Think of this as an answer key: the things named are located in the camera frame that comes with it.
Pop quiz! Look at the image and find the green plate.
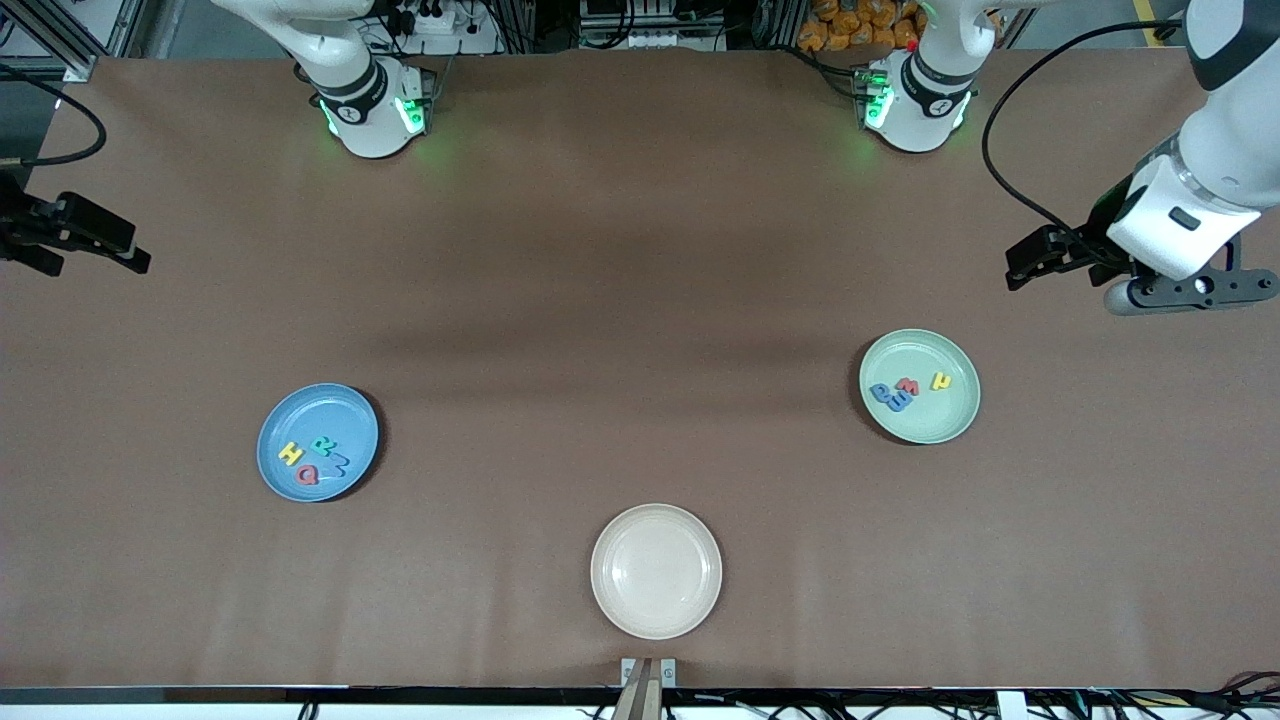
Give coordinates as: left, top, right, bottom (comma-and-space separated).
858, 328, 982, 446

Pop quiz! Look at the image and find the blue plate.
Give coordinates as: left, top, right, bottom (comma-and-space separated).
256, 383, 381, 503

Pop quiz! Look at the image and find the beige plate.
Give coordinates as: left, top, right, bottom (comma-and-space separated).
589, 503, 724, 641

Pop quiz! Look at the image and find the orange packaged items pile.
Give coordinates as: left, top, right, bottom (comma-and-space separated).
797, 0, 923, 54

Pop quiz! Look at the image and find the brown table mat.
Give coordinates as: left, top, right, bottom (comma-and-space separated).
0, 48, 1280, 691

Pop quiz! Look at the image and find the white power strip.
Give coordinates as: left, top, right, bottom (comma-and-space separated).
385, 5, 471, 36

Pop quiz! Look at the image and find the grey electronics rack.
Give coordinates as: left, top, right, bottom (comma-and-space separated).
580, 0, 721, 49

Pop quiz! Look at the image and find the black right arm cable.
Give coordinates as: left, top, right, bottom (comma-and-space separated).
0, 64, 109, 169

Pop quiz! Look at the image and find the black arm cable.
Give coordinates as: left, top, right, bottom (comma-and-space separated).
0, 64, 109, 169
981, 18, 1191, 273

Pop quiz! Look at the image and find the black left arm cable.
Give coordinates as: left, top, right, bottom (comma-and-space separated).
981, 18, 1191, 273

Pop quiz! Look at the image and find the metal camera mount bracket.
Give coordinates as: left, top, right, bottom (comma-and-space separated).
620, 657, 677, 720

